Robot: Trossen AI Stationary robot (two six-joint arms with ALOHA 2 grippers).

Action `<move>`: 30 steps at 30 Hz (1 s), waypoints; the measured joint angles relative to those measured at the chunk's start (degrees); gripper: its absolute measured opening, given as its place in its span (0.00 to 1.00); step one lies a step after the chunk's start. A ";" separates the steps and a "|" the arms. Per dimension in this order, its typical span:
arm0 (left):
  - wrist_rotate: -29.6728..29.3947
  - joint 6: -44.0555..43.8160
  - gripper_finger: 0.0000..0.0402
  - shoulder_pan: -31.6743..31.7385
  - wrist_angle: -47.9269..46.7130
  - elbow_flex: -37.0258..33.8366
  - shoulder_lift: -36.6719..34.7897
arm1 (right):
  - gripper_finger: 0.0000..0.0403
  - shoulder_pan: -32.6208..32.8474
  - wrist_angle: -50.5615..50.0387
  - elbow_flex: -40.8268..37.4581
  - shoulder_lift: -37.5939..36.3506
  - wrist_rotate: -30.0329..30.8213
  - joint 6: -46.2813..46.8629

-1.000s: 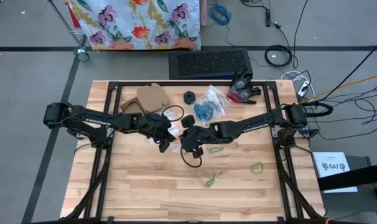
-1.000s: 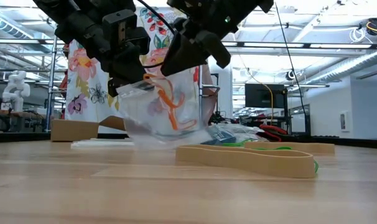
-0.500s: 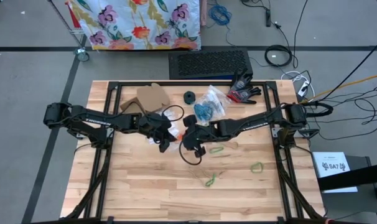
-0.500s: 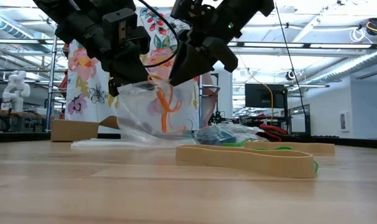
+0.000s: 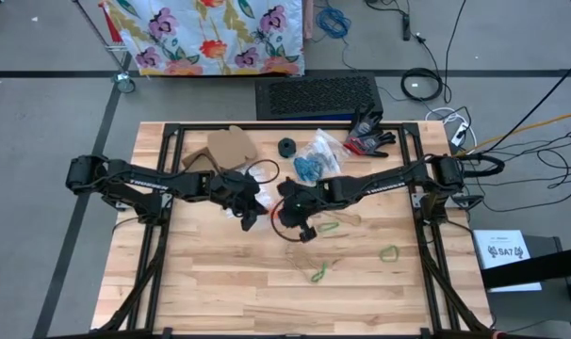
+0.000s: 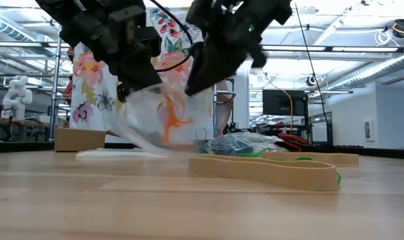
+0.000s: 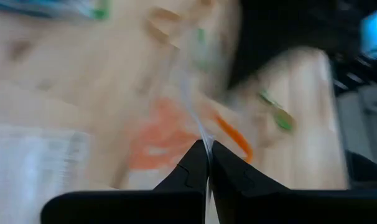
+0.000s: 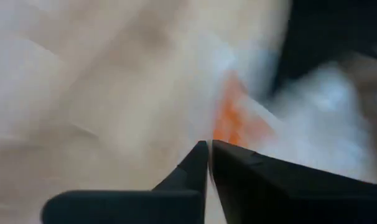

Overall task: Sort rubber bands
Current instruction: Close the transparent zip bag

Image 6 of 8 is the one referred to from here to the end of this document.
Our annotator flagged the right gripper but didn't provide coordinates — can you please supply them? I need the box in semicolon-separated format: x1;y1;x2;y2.
184;0;269;97

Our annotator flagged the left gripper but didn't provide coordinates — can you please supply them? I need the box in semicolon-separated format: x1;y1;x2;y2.
59;14;163;103

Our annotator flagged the clear zip bag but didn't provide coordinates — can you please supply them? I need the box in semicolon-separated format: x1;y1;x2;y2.
105;81;216;157
204;132;285;157

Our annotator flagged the orange rubber band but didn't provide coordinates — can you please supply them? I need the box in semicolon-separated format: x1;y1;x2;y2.
157;93;195;147

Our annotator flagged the large tan rubber band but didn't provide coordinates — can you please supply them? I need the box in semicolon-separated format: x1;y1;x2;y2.
187;153;339;192

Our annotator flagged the pink hanging cloth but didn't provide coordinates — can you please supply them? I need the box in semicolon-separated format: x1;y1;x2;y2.
217;78;235;137

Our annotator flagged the floral print curtain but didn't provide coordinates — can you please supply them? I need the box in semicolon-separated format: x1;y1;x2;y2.
69;6;219;145

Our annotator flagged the red hanging cloth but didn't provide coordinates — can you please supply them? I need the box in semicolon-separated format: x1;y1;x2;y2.
64;46;78;129

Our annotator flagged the black monitor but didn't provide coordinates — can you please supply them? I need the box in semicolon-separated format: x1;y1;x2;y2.
262;89;307;117

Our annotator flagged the stack of clear bags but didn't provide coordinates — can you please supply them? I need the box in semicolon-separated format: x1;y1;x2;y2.
75;148;168;160

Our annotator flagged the open cardboard box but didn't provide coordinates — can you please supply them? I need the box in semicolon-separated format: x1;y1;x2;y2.
54;127;118;153

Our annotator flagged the red resistance band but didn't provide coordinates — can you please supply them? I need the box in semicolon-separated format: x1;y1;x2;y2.
277;133;310;145

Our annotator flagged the ceiling light strip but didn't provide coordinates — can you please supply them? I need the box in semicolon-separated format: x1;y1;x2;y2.
260;45;404;53

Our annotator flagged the background workbench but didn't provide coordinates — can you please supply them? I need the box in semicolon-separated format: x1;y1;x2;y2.
0;116;51;143

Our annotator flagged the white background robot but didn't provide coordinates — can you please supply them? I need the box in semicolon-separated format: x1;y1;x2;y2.
1;75;33;121

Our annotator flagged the black background desk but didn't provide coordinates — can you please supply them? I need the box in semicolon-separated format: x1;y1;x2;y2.
255;111;335;147

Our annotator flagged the black round ceiling device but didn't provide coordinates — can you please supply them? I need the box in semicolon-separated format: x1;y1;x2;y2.
391;19;404;39

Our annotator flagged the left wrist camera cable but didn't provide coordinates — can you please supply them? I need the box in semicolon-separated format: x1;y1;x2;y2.
150;0;195;73

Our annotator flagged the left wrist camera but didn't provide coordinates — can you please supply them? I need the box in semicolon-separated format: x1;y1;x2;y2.
108;5;163;57

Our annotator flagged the hanging yellow cable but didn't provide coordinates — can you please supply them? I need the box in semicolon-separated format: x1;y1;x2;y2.
260;68;295;134

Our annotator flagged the hanging black cable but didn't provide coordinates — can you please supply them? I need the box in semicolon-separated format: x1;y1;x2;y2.
294;2;329;134

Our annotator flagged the silver ventilation duct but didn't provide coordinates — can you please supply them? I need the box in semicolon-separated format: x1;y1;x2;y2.
335;53;404;88
0;6;35;43

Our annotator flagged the white wall box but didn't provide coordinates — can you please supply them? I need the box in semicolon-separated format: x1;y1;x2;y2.
364;119;378;141

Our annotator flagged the white cable coil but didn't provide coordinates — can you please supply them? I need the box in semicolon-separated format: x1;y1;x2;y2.
374;29;394;47

